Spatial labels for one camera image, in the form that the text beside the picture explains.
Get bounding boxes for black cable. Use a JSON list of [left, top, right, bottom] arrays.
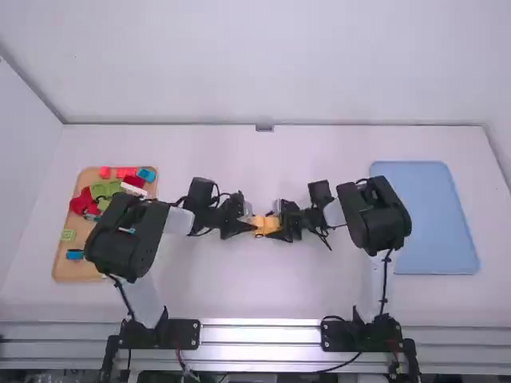
[[104, 274, 135, 322], [310, 222, 333, 252], [378, 249, 394, 320]]

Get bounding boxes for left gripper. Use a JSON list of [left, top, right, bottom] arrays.
[[218, 191, 245, 240]]

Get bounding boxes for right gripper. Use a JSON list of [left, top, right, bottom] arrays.
[[279, 198, 305, 243]]

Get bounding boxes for tan tray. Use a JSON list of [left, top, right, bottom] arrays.
[[50, 165, 160, 283]]

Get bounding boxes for yellow toy car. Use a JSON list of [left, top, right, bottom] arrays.
[[252, 214, 281, 240]]

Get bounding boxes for silver rails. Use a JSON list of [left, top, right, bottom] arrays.
[[0, 318, 511, 374]]

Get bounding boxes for blue mat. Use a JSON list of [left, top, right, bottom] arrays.
[[369, 160, 481, 275]]

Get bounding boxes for white toy brick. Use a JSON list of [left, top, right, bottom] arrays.
[[121, 182, 149, 197]]

